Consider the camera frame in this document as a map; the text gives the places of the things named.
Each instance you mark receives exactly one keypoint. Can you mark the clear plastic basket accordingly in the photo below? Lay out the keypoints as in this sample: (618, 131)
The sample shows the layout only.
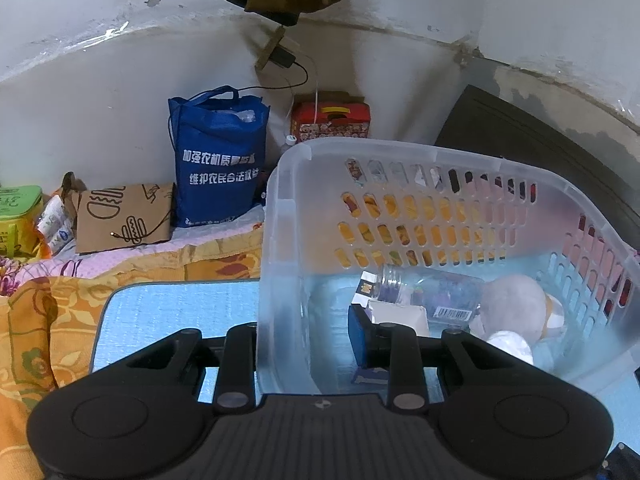
(290, 240)

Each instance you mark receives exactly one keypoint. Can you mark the pink floral sheet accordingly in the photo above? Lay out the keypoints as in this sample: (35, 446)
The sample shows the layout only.
(75, 265)

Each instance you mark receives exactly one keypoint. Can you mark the green box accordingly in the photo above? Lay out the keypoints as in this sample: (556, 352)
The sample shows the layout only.
(20, 210)

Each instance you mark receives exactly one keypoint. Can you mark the blue tote bag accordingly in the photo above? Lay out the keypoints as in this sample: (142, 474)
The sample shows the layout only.
(220, 170)

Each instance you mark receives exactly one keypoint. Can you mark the brown cardboard bag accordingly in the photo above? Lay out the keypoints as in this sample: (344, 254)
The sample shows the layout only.
(125, 215)

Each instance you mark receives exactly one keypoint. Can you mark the small blue and white box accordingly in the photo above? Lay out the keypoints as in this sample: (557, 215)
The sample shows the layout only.
(370, 376)

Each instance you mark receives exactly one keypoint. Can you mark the white roll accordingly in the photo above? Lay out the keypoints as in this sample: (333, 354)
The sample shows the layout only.
(510, 347)

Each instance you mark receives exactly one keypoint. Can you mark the white snack packet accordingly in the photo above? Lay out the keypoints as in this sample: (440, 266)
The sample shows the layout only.
(62, 237)
(50, 215)

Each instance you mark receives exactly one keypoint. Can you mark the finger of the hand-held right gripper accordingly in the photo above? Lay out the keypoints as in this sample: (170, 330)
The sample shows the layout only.
(625, 460)

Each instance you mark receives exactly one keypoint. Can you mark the black charger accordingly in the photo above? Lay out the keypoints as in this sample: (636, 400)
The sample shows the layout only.
(282, 57)

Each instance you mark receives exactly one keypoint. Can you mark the dark wooden headboard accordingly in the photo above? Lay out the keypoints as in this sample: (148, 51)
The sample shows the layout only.
(525, 130)

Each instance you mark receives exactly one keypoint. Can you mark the small brown and white box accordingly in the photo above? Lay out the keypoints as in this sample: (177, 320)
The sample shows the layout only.
(400, 316)

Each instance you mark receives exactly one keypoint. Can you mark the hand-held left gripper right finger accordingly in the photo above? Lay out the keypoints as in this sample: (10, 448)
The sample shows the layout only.
(359, 340)

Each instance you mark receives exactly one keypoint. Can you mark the clear bottle with blue label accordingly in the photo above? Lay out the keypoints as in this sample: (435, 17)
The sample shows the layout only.
(430, 292)

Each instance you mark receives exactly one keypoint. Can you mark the yellow patterned blanket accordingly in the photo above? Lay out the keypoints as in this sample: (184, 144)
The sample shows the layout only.
(50, 320)

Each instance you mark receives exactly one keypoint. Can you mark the red gift box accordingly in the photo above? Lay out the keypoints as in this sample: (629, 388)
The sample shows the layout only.
(330, 125)

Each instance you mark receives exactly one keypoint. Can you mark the white plush toy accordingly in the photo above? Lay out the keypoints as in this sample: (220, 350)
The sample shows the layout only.
(515, 305)

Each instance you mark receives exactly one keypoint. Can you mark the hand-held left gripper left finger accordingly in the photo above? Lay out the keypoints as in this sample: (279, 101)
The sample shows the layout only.
(237, 360)

